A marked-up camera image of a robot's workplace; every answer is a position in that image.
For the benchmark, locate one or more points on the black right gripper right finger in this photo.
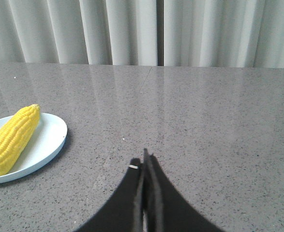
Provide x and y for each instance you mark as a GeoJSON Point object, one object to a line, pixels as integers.
{"type": "Point", "coordinates": [166, 209]}

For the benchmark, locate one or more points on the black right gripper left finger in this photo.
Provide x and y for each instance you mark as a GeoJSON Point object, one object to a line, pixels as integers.
{"type": "Point", "coordinates": [123, 211]}

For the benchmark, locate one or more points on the yellow corn cob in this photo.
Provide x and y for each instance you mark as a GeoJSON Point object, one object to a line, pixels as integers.
{"type": "Point", "coordinates": [15, 135]}

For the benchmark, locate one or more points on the light blue round plate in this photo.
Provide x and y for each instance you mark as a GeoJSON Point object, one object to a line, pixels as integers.
{"type": "Point", "coordinates": [45, 143]}

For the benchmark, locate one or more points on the white pleated curtain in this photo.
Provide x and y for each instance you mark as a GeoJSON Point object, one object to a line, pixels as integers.
{"type": "Point", "coordinates": [201, 33]}

